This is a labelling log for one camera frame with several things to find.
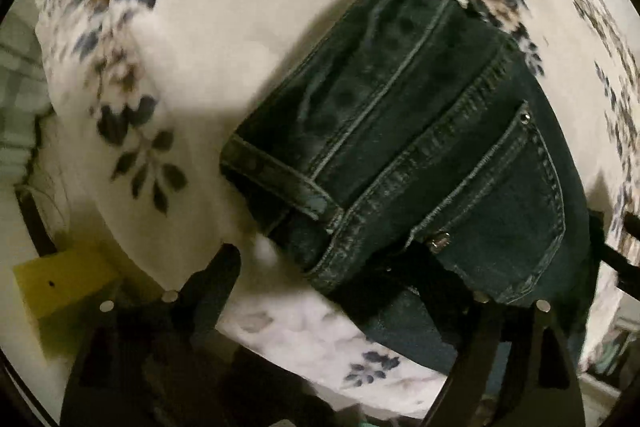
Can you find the yellow box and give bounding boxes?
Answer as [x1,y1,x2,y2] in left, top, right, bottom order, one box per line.
[12,249,122,321]

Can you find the grey plaid curtain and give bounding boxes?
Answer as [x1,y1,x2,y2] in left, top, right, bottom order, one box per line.
[0,12,51,184]

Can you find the floral bed blanket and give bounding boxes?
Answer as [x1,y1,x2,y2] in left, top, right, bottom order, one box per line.
[36,0,639,416]

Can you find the dark denim jeans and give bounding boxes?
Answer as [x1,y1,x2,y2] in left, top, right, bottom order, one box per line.
[220,0,598,372]

